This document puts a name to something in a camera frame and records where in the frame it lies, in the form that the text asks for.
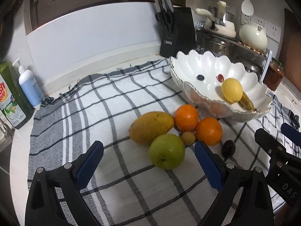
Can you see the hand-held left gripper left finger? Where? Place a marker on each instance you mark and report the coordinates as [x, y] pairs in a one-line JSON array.
[[90, 164]]

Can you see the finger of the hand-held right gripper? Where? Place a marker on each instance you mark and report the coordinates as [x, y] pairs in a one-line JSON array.
[[290, 130], [267, 139]]

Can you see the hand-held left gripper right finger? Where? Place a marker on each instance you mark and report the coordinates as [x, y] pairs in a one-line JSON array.
[[209, 167]]

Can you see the spotted ripe banana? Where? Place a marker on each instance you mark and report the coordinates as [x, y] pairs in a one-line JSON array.
[[248, 102]]

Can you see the green apple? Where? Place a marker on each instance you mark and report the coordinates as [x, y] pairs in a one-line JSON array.
[[167, 151]]

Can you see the yellow lemon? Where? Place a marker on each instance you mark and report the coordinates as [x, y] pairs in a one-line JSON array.
[[231, 90]]

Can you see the white scalloped bowl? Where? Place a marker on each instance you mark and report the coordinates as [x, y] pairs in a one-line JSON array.
[[211, 91]]

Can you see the red grape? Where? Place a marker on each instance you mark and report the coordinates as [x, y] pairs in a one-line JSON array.
[[220, 77]]

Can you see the blueberry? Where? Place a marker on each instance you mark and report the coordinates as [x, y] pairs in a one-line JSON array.
[[200, 77]]

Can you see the person's right hand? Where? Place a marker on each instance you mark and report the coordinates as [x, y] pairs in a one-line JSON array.
[[288, 216]]

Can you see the dark purple plum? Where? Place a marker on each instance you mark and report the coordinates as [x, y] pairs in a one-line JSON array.
[[228, 148]]

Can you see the small yellowish lychee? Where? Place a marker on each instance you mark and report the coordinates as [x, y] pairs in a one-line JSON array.
[[188, 138]]

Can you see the orange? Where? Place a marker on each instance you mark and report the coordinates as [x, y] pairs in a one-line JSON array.
[[209, 131], [186, 117]]

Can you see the grey checked cloth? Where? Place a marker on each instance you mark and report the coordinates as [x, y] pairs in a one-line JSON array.
[[131, 188]]

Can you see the glass jar with green lid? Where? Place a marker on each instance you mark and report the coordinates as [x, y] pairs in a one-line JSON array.
[[272, 76]]

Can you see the yellow mango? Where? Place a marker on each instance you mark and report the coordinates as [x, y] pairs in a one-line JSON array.
[[151, 127]]

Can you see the white pot rack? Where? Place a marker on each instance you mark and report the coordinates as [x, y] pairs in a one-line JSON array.
[[267, 61]]

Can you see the steel pot with lid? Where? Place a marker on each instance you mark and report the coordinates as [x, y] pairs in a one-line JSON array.
[[249, 62]]

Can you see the steel sink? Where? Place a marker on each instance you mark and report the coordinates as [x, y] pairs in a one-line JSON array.
[[4, 160]]

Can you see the brown cutting board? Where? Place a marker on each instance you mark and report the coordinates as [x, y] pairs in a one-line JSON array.
[[290, 37]]

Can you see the green dish soap bottle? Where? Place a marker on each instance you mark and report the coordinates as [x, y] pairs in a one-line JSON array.
[[13, 103]]

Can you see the white and blue pump bottle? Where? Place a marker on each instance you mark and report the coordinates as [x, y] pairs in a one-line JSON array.
[[29, 87]]

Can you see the white round pot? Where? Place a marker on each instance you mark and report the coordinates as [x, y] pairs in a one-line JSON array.
[[252, 36]]

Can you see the small steel pot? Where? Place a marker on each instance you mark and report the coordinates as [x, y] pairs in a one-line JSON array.
[[230, 17]]

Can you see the white rice paddle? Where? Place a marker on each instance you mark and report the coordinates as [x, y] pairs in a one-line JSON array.
[[247, 6]]

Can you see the black knife block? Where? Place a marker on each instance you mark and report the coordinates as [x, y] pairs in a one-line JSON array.
[[181, 33]]

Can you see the black kitchen scissors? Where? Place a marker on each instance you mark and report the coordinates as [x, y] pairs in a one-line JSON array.
[[167, 21]]

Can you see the white wall outlet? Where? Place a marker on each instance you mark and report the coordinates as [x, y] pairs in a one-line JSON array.
[[245, 20], [258, 21], [274, 31]]

